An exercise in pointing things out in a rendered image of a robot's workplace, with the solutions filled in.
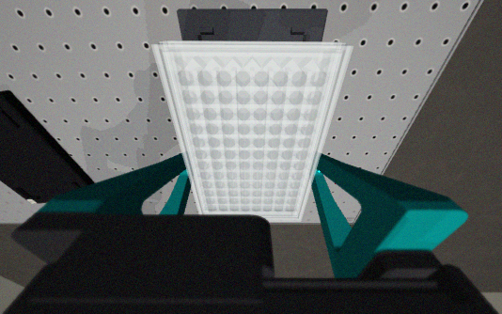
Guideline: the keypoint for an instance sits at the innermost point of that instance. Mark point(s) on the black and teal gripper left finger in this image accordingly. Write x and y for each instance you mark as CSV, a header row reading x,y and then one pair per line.
x,y
126,193

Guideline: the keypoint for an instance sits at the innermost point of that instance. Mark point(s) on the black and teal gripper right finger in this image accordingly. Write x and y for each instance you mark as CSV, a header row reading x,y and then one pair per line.
x,y
395,216

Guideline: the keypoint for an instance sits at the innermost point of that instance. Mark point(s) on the white well plate lid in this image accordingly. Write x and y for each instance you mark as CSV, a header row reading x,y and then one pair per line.
x,y
251,120

